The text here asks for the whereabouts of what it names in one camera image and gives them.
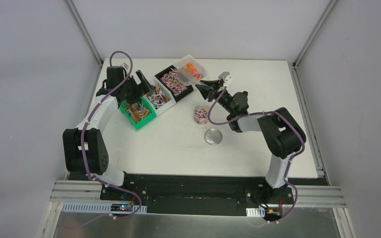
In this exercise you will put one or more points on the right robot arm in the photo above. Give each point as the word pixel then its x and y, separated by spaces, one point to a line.
pixel 283 135

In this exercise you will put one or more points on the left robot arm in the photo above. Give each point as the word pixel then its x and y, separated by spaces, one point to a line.
pixel 84 147

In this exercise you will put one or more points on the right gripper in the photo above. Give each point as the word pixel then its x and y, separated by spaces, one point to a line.
pixel 207 92

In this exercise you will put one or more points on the white lollipop bin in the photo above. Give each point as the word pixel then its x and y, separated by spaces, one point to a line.
pixel 160 98

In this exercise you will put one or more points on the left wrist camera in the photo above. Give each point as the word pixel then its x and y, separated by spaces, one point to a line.
pixel 125 66

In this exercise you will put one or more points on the clear plastic jar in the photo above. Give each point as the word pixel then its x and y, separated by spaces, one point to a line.
pixel 200 114

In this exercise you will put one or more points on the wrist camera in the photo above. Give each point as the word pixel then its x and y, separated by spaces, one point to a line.
pixel 125 66
pixel 225 79

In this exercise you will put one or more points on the clear plastic scoop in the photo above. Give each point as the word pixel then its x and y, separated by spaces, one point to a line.
pixel 186 78

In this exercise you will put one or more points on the black lollipop bin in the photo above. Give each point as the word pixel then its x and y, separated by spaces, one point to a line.
pixel 168 79

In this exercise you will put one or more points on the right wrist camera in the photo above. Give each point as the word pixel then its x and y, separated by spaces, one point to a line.
pixel 225 79

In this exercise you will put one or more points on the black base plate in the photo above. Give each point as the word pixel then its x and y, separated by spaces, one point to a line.
pixel 198 195

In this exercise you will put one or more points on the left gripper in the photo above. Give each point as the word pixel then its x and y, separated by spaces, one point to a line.
pixel 135 88

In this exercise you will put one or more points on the white gummy bin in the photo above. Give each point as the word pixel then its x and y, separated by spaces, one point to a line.
pixel 191 65

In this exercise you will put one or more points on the green candy bin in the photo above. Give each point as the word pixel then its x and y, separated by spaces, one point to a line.
pixel 139 114

